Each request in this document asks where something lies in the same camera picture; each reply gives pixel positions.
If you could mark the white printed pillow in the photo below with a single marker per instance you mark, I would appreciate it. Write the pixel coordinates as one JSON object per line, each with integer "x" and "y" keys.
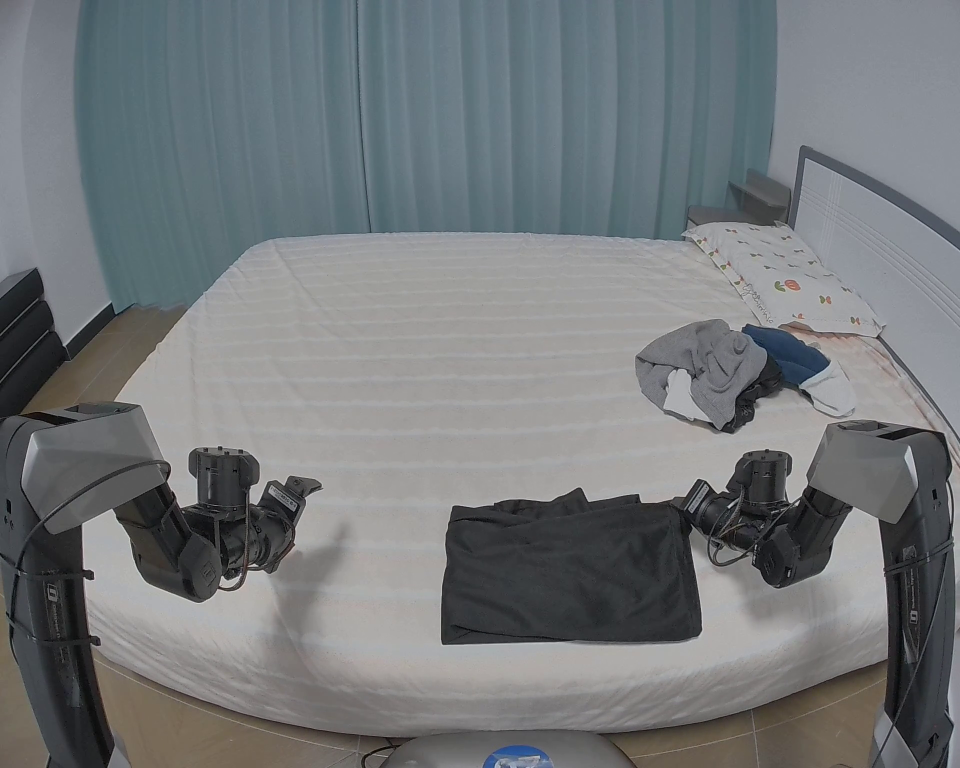
{"x": 787, "y": 277}

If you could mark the bed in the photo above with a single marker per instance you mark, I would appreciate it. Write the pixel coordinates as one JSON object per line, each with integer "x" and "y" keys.
{"x": 450, "y": 337}

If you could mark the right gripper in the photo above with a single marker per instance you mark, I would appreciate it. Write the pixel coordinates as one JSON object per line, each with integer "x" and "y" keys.
{"x": 709, "y": 510}

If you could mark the blue-green curtain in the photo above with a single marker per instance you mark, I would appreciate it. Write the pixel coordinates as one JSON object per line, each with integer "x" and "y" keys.
{"x": 570, "y": 112}
{"x": 225, "y": 150}

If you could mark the black T-shirt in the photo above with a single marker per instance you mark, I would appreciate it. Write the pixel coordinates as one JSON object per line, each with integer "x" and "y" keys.
{"x": 570, "y": 570}

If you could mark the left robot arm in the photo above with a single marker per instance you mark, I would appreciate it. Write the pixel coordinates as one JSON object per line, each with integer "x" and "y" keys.
{"x": 52, "y": 675}

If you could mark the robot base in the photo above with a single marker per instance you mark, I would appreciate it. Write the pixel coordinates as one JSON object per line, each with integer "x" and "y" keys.
{"x": 450, "y": 754}

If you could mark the black chest of drawers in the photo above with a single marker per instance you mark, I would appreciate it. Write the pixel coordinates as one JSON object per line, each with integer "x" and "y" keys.
{"x": 26, "y": 345}

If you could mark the pile of clothes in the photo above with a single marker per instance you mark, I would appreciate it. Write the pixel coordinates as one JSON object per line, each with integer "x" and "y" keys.
{"x": 712, "y": 367}

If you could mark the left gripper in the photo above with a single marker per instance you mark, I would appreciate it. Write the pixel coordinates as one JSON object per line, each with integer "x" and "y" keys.
{"x": 274, "y": 517}

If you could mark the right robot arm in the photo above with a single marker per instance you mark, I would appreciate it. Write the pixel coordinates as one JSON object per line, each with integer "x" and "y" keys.
{"x": 900, "y": 525}

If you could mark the grey bedside table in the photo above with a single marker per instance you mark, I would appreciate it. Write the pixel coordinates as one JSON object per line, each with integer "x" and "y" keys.
{"x": 750, "y": 195}

